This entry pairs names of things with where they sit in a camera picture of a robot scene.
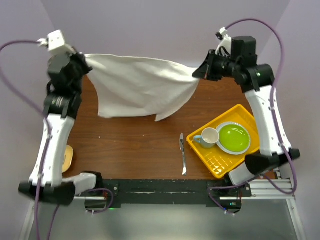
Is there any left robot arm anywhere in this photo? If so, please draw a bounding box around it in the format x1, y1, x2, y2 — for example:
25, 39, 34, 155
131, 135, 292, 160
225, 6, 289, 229
18, 52, 104, 206

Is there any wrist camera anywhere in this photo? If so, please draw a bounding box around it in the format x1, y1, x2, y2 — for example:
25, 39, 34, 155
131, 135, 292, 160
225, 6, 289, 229
36, 30, 70, 56
216, 27, 232, 53

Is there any aluminium table frame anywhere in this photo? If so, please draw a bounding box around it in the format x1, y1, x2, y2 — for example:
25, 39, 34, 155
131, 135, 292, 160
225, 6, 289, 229
20, 178, 306, 240

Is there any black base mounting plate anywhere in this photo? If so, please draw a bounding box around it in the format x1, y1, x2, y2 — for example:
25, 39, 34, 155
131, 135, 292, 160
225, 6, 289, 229
82, 179, 252, 212

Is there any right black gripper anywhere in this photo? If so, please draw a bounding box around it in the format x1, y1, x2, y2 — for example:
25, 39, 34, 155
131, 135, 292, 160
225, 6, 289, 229
192, 49, 239, 82

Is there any yellow plastic tray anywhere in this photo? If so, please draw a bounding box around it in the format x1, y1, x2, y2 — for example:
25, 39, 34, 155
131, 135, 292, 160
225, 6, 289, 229
186, 104, 260, 179

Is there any white cloth napkin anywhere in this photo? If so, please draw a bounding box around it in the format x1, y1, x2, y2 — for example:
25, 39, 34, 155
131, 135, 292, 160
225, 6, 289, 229
85, 54, 200, 122

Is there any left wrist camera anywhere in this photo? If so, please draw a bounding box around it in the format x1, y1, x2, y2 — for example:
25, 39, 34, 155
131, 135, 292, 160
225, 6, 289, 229
36, 30, 70, 56

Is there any tan wooden plate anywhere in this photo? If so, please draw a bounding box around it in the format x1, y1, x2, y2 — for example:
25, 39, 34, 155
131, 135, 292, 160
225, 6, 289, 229
62, 145, 74, 173

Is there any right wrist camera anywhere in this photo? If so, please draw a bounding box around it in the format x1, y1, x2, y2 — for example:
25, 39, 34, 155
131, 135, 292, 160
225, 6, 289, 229
216, 27, 232, 53

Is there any silver table knife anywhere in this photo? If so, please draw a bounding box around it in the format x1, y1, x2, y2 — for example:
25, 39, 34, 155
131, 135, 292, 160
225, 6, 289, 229
179, 133, 187, 176

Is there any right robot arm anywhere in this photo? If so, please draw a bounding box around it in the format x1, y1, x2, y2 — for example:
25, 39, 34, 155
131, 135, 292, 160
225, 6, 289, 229
192, 35, 300, 197

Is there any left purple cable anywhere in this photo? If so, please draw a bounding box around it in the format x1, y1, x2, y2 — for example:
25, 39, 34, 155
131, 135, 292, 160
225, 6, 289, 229
0, 39, 115, 240

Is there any purple cable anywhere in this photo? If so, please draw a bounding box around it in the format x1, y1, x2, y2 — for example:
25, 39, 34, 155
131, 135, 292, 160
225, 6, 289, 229
207, 17, 298, 216
0, 39, 115, 240

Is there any green plate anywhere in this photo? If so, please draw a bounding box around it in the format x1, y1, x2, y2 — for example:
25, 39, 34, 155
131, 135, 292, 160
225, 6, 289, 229
216, 121, 251, 155

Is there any light blue mug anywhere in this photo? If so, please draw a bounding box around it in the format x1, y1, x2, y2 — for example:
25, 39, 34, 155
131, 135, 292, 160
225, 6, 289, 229
193, 127, 220, 149

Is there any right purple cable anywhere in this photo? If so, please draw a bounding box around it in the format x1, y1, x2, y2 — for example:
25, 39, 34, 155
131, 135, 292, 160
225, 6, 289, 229
207, 17, 298, 216

